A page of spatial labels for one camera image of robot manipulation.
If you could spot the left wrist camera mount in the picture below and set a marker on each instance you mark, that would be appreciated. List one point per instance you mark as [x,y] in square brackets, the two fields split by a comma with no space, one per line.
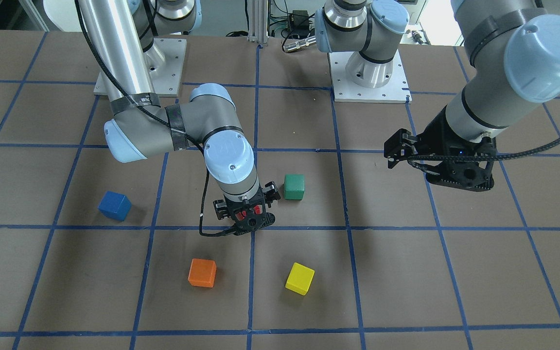
[468,175]

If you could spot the yellow wooden block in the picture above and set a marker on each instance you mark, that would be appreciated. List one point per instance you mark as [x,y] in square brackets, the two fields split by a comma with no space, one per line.
[300,279]

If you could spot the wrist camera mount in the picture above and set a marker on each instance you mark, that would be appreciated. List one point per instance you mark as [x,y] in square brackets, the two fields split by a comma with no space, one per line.
[468,175]
[251,224]

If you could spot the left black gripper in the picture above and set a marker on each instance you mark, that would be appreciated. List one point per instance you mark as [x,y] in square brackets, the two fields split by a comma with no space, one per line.
[433,136]

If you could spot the orange wooden block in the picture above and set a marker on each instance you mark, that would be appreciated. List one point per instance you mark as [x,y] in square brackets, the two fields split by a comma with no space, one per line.
[202,273]

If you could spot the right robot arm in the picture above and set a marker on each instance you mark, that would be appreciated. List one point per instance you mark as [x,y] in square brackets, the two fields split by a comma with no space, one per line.
[142,125]

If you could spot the black power adapter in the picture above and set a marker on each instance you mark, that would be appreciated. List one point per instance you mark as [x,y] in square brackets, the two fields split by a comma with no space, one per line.
[298,24]

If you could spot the red wooden block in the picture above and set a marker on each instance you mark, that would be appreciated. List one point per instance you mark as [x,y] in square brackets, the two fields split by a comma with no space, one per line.
[248,211]

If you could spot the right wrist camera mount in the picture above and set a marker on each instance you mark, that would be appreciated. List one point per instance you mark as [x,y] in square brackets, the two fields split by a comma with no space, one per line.
[251,224]

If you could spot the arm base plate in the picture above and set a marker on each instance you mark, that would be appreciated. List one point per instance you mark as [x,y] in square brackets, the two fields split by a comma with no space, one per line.
[130,69]
[357,80]

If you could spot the blue wooden block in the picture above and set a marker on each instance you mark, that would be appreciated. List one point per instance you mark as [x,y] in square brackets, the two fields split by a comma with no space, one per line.
[115,206]

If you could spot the green wooden block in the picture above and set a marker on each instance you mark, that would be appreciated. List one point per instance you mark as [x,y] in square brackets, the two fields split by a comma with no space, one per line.
[294,187]

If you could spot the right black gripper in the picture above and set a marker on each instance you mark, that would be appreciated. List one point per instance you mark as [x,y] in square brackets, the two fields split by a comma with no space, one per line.
[221,208]

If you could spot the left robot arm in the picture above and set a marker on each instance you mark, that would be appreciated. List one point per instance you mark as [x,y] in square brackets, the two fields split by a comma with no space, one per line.
[513,45]

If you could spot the aluminium frame post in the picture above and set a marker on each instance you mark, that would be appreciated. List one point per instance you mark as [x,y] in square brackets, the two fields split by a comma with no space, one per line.
[258,21]

